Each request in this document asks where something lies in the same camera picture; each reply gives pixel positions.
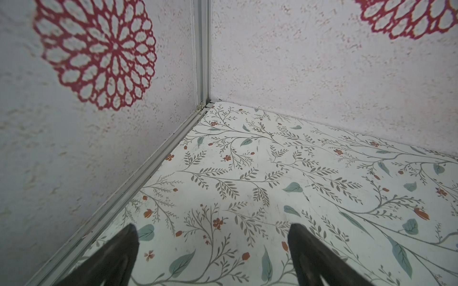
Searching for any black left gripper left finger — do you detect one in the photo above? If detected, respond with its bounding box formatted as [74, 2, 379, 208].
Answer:
[57, 224, 140, 286]

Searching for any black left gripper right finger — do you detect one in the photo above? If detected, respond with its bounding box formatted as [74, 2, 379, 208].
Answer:
[287, 224, 372, 286]

